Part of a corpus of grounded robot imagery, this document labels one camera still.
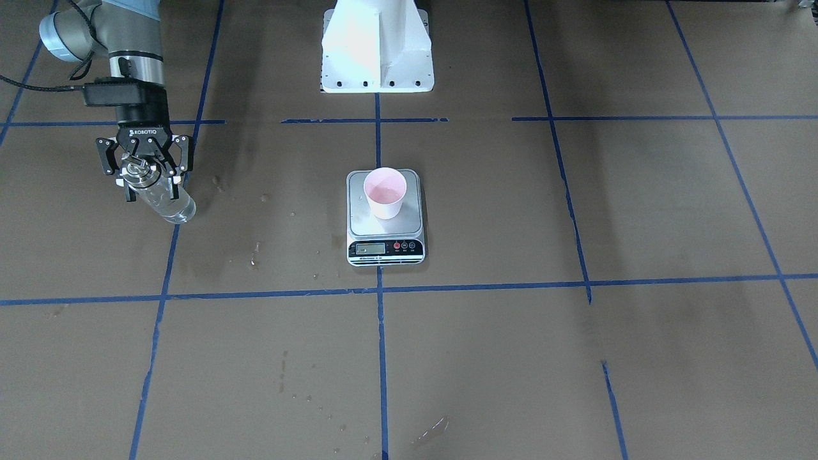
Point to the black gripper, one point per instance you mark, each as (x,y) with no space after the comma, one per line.
(144,130)

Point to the clear glass sauce bottle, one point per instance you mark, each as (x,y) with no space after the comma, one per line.
(163,198)

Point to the pink plastic cup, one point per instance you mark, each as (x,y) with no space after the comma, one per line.
(385,193)

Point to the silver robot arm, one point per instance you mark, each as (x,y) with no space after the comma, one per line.
(127,34)

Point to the silver digital kitchen scale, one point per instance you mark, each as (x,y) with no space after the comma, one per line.
(373,241)

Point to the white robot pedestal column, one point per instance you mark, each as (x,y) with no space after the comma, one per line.
(376,47)

